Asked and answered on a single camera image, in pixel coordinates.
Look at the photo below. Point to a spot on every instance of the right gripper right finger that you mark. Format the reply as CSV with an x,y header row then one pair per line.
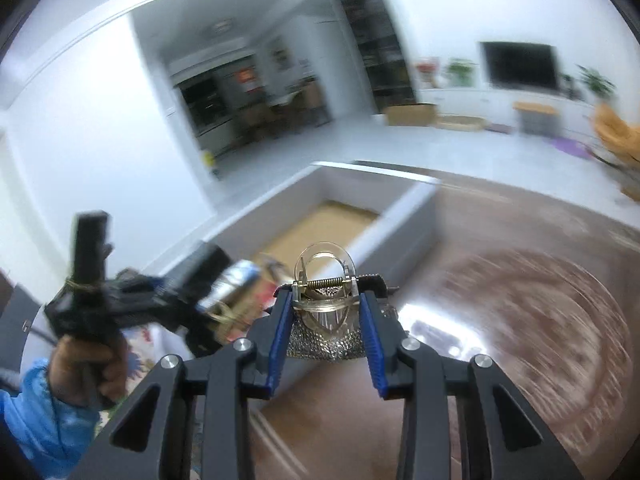
x,y
501,435

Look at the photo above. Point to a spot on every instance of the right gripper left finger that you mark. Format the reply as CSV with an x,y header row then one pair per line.
x,y
150,435

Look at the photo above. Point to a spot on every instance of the black cardboard box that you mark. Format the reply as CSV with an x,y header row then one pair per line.
x,y
199,272

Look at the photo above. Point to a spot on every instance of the blue white medicine box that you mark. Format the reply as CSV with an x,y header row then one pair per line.
x,y
231,287

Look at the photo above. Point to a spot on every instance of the blue sleeve forearm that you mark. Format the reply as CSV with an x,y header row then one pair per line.
x,y
51,434

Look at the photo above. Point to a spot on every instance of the person's left hand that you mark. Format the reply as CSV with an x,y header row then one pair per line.
x,y
81,372

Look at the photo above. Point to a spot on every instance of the grey white storage bin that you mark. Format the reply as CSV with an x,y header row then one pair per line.
x,y
386,220

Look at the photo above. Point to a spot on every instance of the yellow lounge chair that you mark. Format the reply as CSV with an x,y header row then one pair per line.
x,y
618,142

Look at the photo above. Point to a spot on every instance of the wooden bench stool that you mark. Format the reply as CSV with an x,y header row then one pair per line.
x,y
537,119

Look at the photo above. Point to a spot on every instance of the white tv console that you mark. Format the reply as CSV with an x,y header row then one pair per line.
x,y
574,118

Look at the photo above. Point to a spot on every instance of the brown cardboard box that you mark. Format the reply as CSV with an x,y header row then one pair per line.
x,y
412,115

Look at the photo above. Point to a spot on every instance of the dark glass display cabinet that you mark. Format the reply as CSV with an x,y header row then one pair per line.
x,y
381,53

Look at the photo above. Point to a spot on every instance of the potted green plant right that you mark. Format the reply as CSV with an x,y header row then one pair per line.
x,y
600,86

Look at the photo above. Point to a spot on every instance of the potted green plant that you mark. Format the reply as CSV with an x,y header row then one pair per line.
x,y
600,86
460,73

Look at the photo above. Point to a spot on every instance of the potted green plant left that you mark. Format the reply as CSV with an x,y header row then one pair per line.
x,y
460,73

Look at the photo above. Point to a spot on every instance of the black flat television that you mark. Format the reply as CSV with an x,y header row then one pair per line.
x,y
521,65

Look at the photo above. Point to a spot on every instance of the red flower vase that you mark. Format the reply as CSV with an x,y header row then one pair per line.
x,y
427,70

